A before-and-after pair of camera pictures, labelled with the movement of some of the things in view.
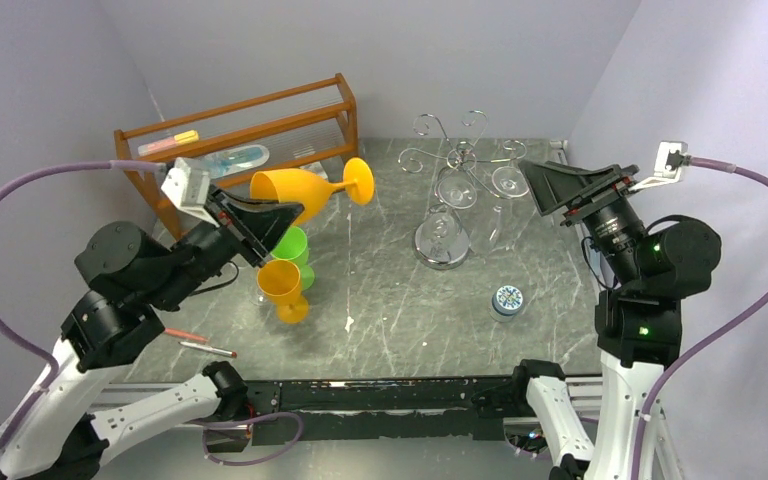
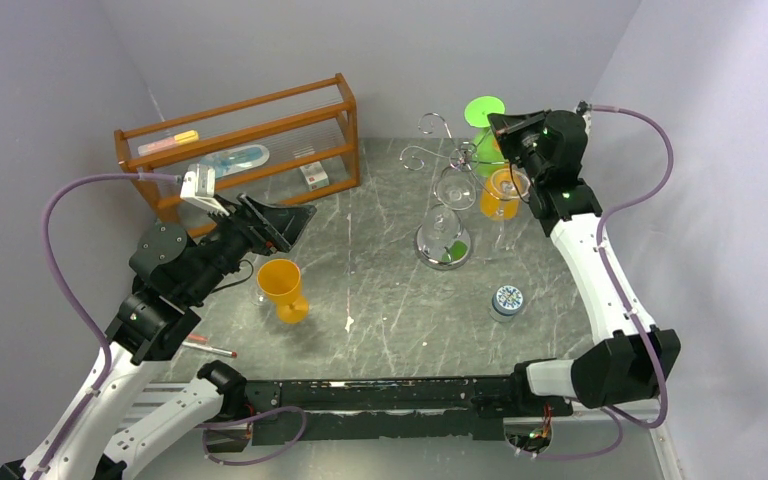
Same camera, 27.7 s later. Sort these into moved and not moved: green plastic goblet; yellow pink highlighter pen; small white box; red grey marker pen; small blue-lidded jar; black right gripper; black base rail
Moved: black right gripper; green plastic goblet
Not moved: red grey marker pen; yellow pink highlighter pen; small white box; black base rail; small blue-lidded jar
